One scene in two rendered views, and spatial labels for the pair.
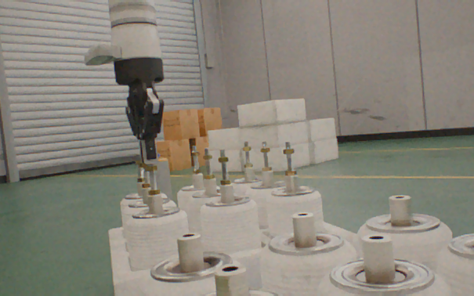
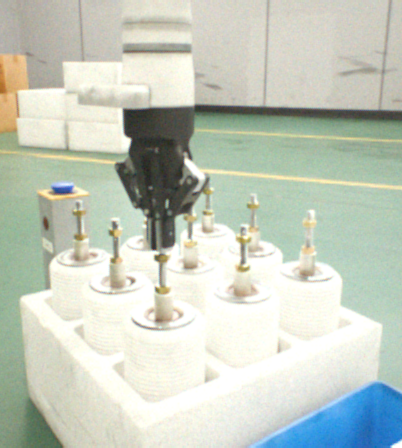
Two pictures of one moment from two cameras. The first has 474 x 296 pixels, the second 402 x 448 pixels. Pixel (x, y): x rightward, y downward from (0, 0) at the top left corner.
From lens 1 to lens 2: 0.37 m
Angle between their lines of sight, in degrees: 22
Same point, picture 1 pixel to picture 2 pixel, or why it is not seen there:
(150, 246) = (171, 367)
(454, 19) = not seen: outside the picture
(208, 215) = (227, 314)
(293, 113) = not seen: hidden behind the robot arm
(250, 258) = (285, 369)
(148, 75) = (185, 133)
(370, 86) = (207, 47)
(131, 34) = (168, 69)
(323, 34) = not seen: outside the picture
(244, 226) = (272, 327)
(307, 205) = (334, 293)
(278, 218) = (297, 308)
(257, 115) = (91, 79)
